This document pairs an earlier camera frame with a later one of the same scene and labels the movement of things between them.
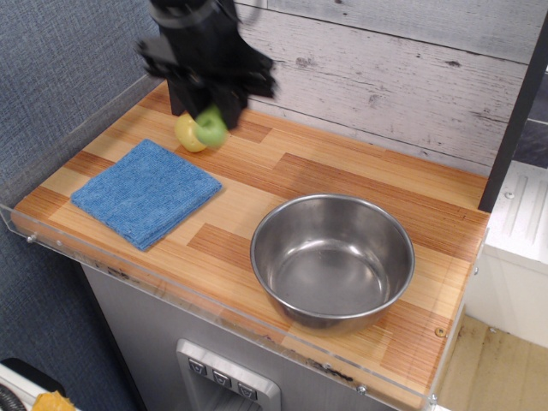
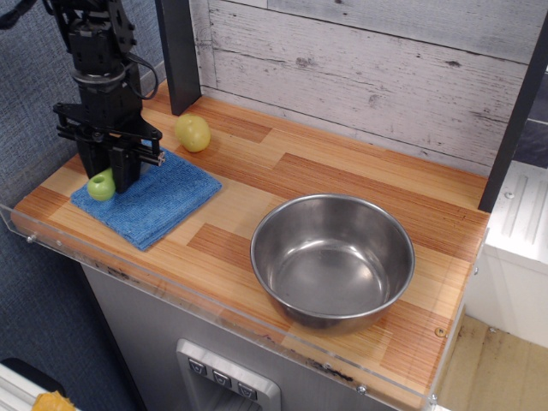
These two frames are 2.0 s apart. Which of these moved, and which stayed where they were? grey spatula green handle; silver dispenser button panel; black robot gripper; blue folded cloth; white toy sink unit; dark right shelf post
Moved: grey spatula green handle; black robot gripper
Stayed: white toy sink unit; blue folded cloth; silver dispenser button panel; dark right shelf post
